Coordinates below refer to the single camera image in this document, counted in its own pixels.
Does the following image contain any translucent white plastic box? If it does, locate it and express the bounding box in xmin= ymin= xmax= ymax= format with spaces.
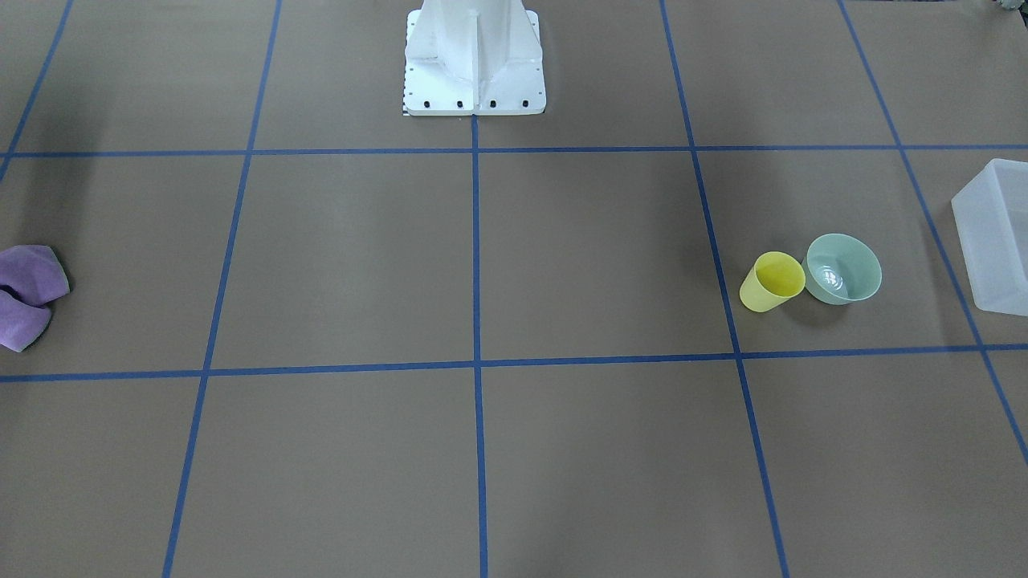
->
xmin=951 ymin=158 xmax=1027 ymax=317

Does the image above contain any mint green plastic bowl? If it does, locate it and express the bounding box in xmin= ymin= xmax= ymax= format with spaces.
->
xmin=802 ymin=233 xmax=883 ymax=306

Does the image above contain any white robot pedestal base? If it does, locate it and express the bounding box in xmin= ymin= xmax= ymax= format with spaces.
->
xmin=402 ymin=1 xmax=547 ymax=116

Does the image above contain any purple microfiber cloth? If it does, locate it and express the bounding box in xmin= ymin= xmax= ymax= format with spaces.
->
xmin=1 ymin=244 xmax=71 ymax=352

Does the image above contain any yellow plastic cup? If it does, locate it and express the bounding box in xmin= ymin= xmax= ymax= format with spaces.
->
xmin=739 ymin=251 xmax=806 ymax=312

